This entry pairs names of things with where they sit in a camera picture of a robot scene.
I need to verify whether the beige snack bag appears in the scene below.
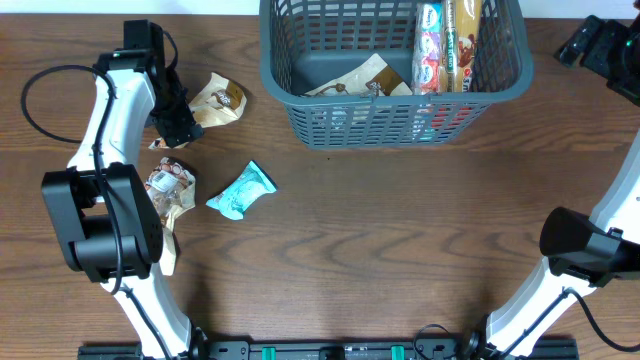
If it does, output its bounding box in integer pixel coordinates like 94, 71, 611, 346
148, 72, 247, 149

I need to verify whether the beige nut bag with label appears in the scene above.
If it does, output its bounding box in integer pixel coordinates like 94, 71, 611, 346
145, 157, 196, 276

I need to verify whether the teal snack packet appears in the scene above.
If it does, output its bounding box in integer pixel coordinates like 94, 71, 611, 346
206, 161, 277, 221

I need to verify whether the grey plastic basket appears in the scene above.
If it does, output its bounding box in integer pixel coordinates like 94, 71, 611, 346
259, 0, 534, 149

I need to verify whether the multicolour tissue pack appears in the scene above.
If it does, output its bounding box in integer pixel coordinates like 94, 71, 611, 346
410, 1, 446, 95

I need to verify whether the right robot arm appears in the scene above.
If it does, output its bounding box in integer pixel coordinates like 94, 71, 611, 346
456, 15, 639, 359

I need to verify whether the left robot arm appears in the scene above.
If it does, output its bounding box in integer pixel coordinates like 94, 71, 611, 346
41, 45, 210, 359

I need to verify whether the left black cable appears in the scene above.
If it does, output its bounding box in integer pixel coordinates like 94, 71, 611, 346
19, 29, 181, 360

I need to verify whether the black cable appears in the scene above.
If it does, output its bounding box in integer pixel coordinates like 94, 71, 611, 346
19, 29, 181, 360
499, 287, 640, 360

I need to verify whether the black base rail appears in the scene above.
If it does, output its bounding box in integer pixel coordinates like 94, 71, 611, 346
77, 338, 580, 360

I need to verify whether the right black cable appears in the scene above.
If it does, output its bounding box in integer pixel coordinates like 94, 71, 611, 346
499, 287, 640, 360

